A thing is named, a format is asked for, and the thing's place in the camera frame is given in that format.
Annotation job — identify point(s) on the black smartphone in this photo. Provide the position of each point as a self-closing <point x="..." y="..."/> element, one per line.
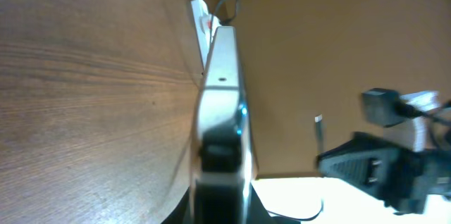
<point x="221" y="156"/>

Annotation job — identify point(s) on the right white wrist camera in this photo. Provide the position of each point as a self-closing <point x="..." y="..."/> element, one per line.
<point x="414" y="121"/>

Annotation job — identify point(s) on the white power strip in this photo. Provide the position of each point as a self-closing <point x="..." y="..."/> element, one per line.
<point x="205" y="26"/>

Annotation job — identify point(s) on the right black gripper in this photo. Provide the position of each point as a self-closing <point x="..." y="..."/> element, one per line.
<point x="395" y="175"/>

